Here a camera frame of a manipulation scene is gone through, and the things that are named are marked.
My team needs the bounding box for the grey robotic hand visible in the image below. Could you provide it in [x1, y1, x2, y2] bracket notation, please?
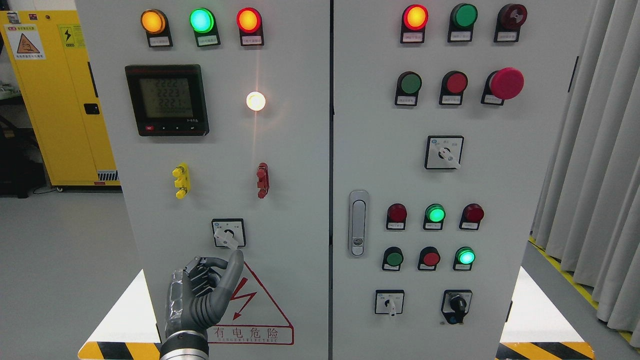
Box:
[165, 249, 244, 338]

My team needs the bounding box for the white rotary selector switch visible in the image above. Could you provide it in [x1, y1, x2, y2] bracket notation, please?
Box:
[374, 289, 405, 318]
[211, 218, 247, 249]
[423, 136, 464, 170]

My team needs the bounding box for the orange indicator light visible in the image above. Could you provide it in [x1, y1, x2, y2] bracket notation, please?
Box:
[141, 9, 173, 48]

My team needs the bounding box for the red electric danger warning sticker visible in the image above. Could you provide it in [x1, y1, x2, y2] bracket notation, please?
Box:
[208, 263, 295, 346]

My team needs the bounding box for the yellow terminal connector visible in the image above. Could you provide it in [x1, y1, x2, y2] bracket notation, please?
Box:
[172, 162, 191, 199]

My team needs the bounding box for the red terminal connector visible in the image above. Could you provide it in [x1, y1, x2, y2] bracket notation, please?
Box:
[256, 162, 270, 199]

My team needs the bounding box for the grey electrical cabinet left door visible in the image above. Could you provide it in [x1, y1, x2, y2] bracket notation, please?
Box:
[75, 0, 330, 360]

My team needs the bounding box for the grey electrical cabinet door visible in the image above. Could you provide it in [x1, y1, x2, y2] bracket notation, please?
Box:
[75, 0, 330, 360]
[333, 0, 595, 360]

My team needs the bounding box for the black digital power meter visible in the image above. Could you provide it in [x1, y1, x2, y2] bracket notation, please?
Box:
[125, 64, 210, 137]

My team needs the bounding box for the clear white indicator lamp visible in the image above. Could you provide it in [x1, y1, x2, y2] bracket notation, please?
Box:
[246, 91, 266, 112]

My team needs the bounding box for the dark red indicator lower left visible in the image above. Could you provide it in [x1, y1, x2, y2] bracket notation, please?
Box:
[385, 203, 408, 231]

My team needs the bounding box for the dark red indicator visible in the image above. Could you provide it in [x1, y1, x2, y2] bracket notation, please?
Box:
[458, 203, 485, 231]
[385, 203, 408, 231]

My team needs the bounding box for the red push button lower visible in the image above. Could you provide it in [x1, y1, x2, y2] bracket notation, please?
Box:
[417, 246, 441, 271]

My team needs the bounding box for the red push button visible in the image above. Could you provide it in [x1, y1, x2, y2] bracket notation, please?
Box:
[417, 246, 441, 271]
[438, 70, 468, 106]

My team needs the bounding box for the green lit indicator lower middle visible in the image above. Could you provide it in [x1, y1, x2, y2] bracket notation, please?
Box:
[422, 203, 446, 231]

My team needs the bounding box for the green lit push button lower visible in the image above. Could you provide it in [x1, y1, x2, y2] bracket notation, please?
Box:
[452, 246, 476, 271]

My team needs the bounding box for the green indicator light top left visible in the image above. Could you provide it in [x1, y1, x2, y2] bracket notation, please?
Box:
[189, 7, 221, 48]

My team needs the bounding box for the red indicator light top left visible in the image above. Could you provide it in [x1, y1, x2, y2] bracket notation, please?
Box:
[236, 7, 265, 47]

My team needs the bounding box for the dark red indicator lower right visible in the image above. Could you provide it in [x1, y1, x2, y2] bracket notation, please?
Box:
[458, 203, 485, 231]

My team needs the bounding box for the yellow safety storage cabinet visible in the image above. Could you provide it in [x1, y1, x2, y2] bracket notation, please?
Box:
[1, 10, 121, 188]

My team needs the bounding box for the green push button upper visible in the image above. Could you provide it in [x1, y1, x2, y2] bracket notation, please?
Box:
[394, 71, 422, 107]

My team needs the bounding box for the grey electrical cabinet right door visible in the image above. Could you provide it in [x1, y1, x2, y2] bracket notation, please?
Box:
[333, 0, 595, 360]

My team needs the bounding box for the red push button upper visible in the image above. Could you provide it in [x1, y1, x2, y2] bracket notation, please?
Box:
[438, 70, 468, 106]

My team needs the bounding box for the red lit indicator top right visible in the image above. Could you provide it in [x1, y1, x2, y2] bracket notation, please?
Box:
[400, 4, 429, 44]

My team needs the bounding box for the red emergency stop mushroom button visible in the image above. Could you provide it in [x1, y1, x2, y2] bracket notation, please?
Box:
[480, 67, 525, 106]

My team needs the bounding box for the dark green indicator top right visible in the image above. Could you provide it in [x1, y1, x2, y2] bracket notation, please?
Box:
[447, 3, 478, 43]

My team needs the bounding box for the grey curtain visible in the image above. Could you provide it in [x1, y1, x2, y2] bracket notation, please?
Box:
[532, 0, 640, 347]

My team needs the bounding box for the dark red buzzer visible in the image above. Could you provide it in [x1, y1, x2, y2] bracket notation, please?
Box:
[493, 3, 528, 43]

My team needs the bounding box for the silver cabinet door handle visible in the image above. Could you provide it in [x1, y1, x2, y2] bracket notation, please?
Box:
[347, 189, 370, 257]

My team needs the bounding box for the white rotary selector switch bottom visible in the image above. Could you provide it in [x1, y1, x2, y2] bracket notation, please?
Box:
[374, 289, 405, 318]

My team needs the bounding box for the black knob selector switch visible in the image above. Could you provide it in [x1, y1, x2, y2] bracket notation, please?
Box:
[440, 289, 473, 325]

